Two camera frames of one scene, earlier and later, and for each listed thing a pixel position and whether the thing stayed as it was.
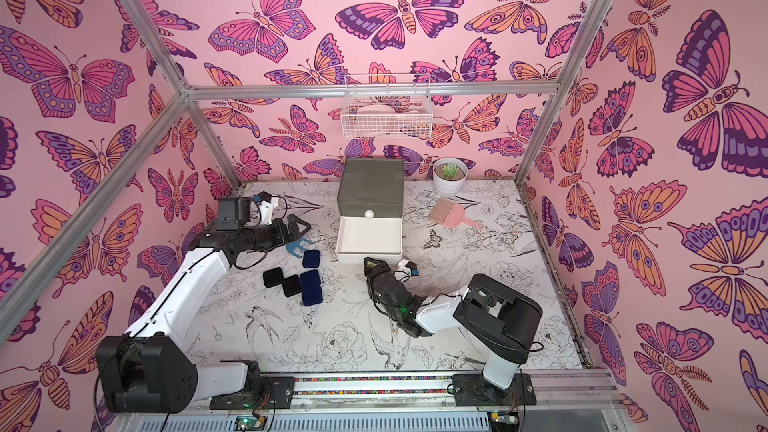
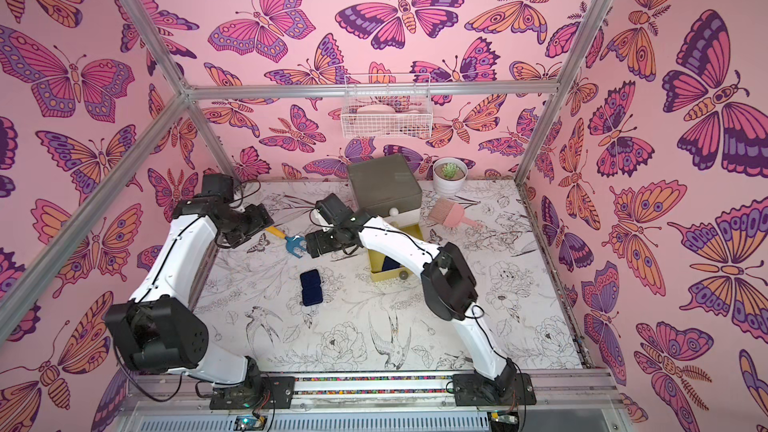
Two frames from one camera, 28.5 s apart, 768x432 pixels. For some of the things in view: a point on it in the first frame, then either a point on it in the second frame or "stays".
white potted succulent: x=449 y=176 stays
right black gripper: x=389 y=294 -> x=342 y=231
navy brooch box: x=311 y=291 stays
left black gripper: x=292 y=231 -> x=262 y=219
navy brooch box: x=310 y=283 stays
